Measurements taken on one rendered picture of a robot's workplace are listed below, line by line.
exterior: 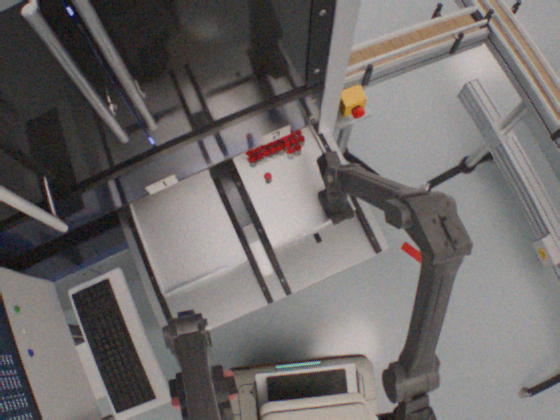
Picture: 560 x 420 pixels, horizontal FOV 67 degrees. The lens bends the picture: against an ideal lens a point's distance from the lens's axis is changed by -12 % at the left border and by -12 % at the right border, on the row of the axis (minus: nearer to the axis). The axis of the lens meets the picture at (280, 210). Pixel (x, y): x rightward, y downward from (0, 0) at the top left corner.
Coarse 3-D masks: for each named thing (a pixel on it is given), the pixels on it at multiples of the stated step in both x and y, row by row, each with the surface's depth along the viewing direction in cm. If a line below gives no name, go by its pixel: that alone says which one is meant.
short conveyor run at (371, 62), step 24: (432, 24) 149; (456, 24) 152; (480, 24) 148; (360, 48) 146; (384, 48) 149; (408, 48) 144; (432, 48) 149; (456, 48) 150; (360, 72) 146; (384, 72) 148
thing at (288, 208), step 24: (312, 144) 145; (240, 168) 143; (264, 168) 143; (288, 168) 143; (312, 168) 143; (264, 192) 141; (288, 192) 141; (312, 192) 141; (264, 216) 139; (288, 216) 139; (312, 216) 139; (288, 240) 135
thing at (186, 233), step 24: (168, 192) 142; (192, 192) 141; (216, 192) 138; (144, 216) 140; (168, 216) 140; (192, 216) 140; (216, 216) 139; (144, 240) 137; (168, 240) 138; (192, 240) 138; (216, 240) 138; (168, 264) 136; (192, 264) 136; (216, 264) 136; (168, 288) 134
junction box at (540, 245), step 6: (540, 240) 172; (546, 240) 170; (552, 240) 170; (534, 246) 178; (540, 246) 173; (546, 246) 170; (552, 246) 170; (540, 252) 175; (546, 252) 170; (552, 252) 169; (558, 252) 169; (540, 258) 176; (546, 258) 172; (552, 258) 168; (558, 258) 168; (546, 264) 173; (552, 264) 169
